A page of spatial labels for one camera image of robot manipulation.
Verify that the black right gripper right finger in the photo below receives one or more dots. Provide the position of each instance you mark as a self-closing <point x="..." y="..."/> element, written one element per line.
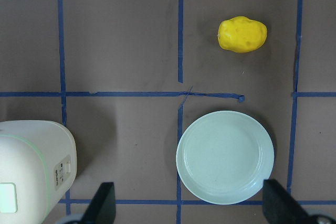
<point x="279" y="206"/>

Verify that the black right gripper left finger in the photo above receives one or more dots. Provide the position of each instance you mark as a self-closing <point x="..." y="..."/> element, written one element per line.
<point x="102" y="208"/>

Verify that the white rice cooker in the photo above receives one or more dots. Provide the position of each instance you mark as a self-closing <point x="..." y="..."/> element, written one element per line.
<point x="38" y="166"/>

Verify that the pale green plate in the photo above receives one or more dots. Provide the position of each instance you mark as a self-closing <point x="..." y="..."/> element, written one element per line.
<point x="224" y="157"/>

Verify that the yellow toy potato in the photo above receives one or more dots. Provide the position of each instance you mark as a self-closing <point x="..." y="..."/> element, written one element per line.
<point x="241" y="34"/>

